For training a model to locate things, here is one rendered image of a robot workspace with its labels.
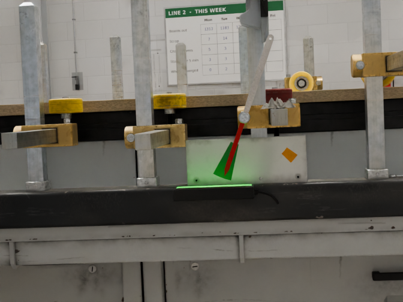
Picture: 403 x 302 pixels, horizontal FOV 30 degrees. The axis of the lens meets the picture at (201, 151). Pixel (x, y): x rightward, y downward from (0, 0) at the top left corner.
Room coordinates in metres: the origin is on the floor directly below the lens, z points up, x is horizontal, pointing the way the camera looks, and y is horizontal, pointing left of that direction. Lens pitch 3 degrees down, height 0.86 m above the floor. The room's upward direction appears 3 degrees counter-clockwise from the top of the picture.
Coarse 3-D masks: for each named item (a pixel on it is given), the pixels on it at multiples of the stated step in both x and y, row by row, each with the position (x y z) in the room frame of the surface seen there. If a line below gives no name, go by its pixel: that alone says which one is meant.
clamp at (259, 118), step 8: (296, 104) 1.62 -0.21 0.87; (240, 112) 1.63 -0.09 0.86; (256, 112) 1.62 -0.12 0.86; (264, 112) 1.62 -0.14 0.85; (288, 112) 1.62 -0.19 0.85; (296, 112) 1.62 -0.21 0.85; (256, 120) 1.62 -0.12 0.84; (264, 120) 1.62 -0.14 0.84; (288, 120) 1.62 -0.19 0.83; (296, 120) 1.62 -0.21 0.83; (248, 128) 1.63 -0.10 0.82
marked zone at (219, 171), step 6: (228, 150) 1.63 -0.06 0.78; (222, 156) 1.63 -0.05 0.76; (234, 156) 1.63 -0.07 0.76; (222, 162) 1.63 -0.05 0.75; (234, 162) 1.63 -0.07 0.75; (216, 168) 1.63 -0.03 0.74; (222, 168) 1.63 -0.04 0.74; (216, 174) 1.63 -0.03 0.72; (222, 174) 1.63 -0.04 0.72; (228, 174) 1.63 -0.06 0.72
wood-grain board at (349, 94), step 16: (192, 96) 1.82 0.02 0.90; (208, 96) 1.82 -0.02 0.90; (224, 96) 1.82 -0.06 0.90; (240, 96) 1.81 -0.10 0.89; (304, 96) 1.80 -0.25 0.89; (320, 96) 1.80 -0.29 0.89; (336, 96) 1.79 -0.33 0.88; (352, 96) 1.79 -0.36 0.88; (384, 96) 1.78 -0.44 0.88; (400, 96) 1.78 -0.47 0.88; (0, 112) 1.86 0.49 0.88; (16, 112) 1.86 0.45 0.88; (48, 112) 1.85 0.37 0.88
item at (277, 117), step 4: (284, 108) 1.42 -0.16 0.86; (272, 112) 1.36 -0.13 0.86; (276, 112) 1.36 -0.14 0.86; (280, 112) 1.35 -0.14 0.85; (284, 112) 1.35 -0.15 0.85; (272, 116) 1.36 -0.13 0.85; (276, 116) 1.36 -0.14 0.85; (280, 116) 1.36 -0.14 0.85; (284, 116) 1.35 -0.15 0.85; (272, 120) 1.36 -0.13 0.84; (276, 120) 1.36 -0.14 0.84; (280, 120) 1.36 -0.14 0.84; (284, 120) 1.35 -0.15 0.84; (272, 124) 1.36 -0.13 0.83; (276, 124) 1.36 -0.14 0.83; (280, 124) 1.36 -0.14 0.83; (284, 124) 1.35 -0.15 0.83
